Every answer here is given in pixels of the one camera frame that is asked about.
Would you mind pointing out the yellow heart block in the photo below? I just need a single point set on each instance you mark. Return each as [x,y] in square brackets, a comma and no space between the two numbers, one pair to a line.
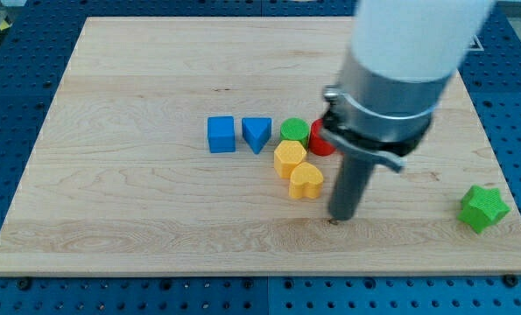
[306,181]

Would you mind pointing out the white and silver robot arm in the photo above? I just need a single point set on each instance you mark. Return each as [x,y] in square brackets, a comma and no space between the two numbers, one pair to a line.
[400,58]

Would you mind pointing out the green star block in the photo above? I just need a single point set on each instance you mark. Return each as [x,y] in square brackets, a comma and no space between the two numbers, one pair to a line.
[482,208]

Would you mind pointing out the blue triangle block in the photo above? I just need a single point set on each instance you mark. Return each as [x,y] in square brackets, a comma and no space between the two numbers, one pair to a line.
[256,132]

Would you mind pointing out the yellow hexagon block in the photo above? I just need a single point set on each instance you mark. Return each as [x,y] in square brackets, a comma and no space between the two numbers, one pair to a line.
[287,155]

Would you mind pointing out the green cylinder block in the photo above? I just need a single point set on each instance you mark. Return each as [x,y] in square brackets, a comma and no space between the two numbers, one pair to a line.
[295,129]

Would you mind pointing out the blue cube block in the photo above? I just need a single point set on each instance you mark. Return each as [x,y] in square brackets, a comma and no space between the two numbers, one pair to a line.
[221,134]

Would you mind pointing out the red cylinder block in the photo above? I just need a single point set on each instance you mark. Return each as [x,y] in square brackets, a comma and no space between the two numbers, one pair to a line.
[317,145]

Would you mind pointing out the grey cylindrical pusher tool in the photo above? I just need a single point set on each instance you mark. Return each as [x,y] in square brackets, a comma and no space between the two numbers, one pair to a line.
[349,187]

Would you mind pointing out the wooden board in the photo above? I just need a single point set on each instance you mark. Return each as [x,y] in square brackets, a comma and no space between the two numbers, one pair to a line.
[121,182]

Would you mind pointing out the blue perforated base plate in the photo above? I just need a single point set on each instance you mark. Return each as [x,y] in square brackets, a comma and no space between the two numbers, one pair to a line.
[33,56]

